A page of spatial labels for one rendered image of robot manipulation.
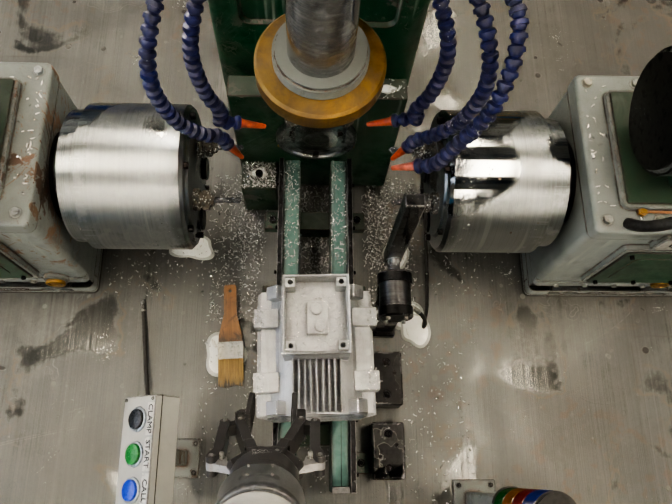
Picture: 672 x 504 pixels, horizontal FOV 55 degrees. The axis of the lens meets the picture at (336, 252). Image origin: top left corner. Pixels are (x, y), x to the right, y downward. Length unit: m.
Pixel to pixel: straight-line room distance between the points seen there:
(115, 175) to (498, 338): 0.79
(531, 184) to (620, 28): 0.79
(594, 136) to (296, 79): 0.52
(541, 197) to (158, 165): 0.61
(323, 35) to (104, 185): 0.45
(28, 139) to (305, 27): 0.52
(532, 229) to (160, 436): 0.67
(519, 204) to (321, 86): 0.40
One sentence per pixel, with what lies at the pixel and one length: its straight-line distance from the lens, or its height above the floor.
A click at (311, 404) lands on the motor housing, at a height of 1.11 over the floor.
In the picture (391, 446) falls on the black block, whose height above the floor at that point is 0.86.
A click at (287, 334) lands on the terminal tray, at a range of 0.98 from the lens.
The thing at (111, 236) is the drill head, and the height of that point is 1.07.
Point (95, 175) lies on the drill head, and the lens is 1.07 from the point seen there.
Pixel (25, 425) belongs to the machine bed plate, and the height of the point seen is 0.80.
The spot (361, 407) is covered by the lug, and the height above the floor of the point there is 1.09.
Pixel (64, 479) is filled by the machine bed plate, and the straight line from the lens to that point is 1.35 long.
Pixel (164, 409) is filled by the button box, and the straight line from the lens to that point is 1.03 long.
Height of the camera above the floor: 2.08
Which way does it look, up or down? 71 degrees down
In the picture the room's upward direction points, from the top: 8 degrees clockwise
